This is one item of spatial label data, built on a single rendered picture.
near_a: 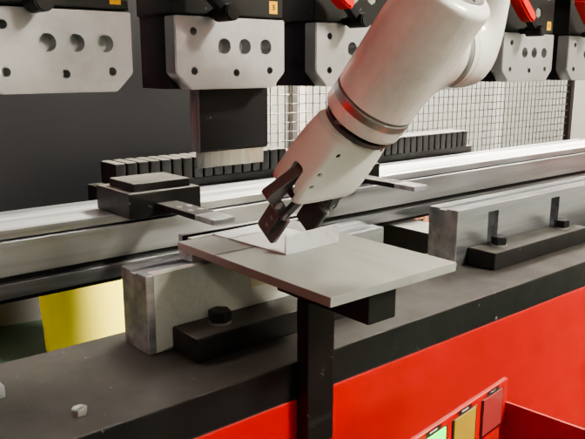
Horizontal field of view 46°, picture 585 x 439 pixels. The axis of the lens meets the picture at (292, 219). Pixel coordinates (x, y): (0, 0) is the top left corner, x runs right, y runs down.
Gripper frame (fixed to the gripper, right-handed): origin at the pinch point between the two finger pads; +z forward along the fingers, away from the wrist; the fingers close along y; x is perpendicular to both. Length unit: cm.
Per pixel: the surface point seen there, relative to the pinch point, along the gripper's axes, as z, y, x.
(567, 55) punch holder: -14, -69, -13
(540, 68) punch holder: -12, -61, -12
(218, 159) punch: 2.4, 2.0, -12.3
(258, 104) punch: -3.4, -3.4, -15.4
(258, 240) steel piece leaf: 3.9, 2.6, -0.6
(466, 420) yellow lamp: 3.1, -7.4, 28.0
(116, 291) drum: 180, -84, -100
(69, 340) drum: 200, -67, -94
